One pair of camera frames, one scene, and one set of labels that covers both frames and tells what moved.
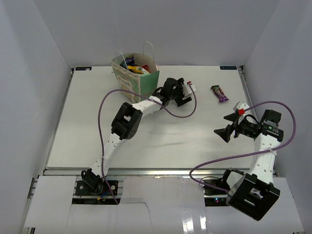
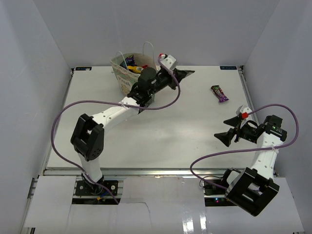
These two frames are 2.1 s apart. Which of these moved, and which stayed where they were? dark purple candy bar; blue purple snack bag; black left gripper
Moved: black left gripper
Stayed: dark purple candy bar; blue purple snack bag
